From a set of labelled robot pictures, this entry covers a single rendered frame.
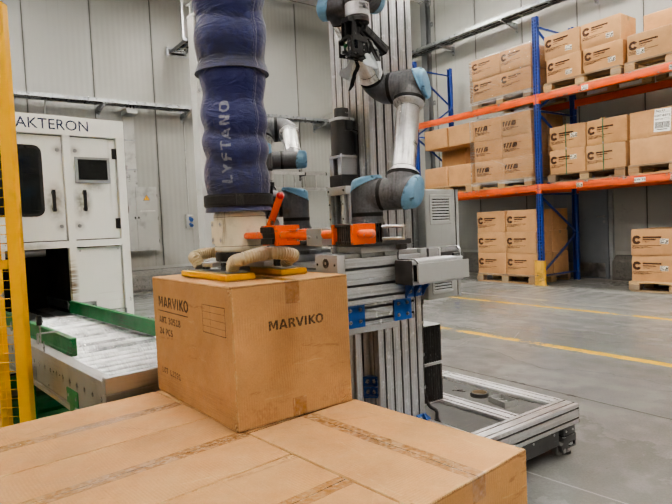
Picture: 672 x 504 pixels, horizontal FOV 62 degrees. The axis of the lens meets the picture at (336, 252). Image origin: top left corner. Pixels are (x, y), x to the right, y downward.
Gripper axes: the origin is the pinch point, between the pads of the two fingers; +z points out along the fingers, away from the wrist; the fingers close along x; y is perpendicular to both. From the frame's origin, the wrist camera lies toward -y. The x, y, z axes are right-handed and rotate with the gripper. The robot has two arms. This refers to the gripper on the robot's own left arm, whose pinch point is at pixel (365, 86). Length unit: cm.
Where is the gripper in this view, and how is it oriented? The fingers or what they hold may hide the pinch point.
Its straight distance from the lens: 180.9
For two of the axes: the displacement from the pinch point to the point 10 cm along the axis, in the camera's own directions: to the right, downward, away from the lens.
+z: 0.4, 10.0, 0.5
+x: 5.9, 0.1, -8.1
